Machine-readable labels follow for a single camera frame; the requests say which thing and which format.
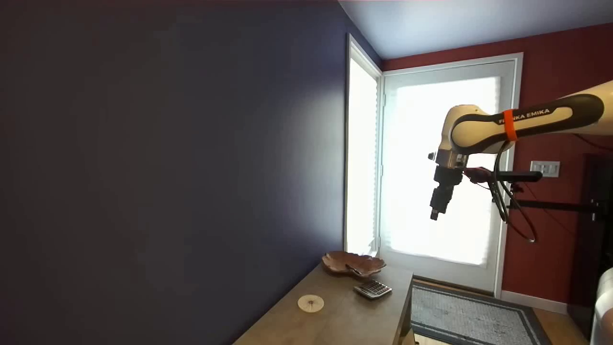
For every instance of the white glass door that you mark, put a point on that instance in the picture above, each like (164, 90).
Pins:
(434, 221)

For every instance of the white wall switch plate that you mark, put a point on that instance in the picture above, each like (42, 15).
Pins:
(549, 169)

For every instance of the silver Casio calculator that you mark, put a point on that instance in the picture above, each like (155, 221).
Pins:
(373, 288)

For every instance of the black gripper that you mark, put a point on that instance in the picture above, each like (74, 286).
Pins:
(450, 173)

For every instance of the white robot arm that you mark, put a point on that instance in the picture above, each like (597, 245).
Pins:
(469, 129)

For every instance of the dark wooden cabinet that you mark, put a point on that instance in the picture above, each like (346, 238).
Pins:
(593, 245)

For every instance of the round white coaster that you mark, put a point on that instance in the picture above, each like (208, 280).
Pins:
(312, 303)

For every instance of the black camera on stand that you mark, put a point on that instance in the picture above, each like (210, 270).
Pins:
(517, 178)

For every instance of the grey door mat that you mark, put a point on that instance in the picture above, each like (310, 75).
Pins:
(459, 316)

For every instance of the brown shell-shaped dish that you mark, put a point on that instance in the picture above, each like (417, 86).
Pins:
(354, 263)

